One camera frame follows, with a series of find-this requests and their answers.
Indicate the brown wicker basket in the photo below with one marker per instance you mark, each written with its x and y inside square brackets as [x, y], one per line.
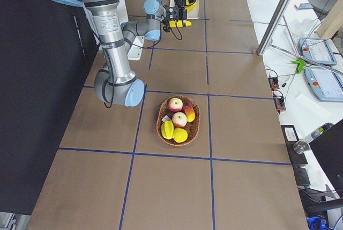
[191, 127]

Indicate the blue teach pendant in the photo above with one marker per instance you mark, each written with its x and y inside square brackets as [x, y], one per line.
[317, 49]
[325, 85]

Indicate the yellow banana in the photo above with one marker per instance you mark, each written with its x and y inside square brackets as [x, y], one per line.
[190, 8]
[179, 23]

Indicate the white paper strip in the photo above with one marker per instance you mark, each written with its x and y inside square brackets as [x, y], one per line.
[313, 106]

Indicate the yellow lemon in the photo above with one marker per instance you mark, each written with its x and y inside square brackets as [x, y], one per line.
[180, 135]

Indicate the small red circuit box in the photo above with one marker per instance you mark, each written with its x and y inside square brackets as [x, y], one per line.
[274, 83]

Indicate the far blue teach pendant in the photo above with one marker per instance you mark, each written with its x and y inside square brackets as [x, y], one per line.
[317, 49]

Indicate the near blue teach pendant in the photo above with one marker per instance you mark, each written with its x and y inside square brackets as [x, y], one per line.
[325, 85]

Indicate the black monitor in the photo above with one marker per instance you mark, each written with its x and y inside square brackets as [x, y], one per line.
[327, 149]

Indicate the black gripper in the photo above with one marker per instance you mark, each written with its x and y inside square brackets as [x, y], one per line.
[171, 12]
[180, 0]

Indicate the aluminium frame post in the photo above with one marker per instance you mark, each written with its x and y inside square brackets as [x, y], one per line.
[275, 20]

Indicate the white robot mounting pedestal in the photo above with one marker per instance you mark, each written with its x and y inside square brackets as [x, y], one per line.
[137, 46]

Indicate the orange fruit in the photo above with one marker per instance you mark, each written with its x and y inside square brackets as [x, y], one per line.
[189, 112]

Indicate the white rectangular tray plate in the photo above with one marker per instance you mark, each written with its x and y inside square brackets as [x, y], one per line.
[192, 15]

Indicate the pink white peach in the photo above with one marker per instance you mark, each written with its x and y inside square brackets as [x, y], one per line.
[179, 119]
[175, 104]

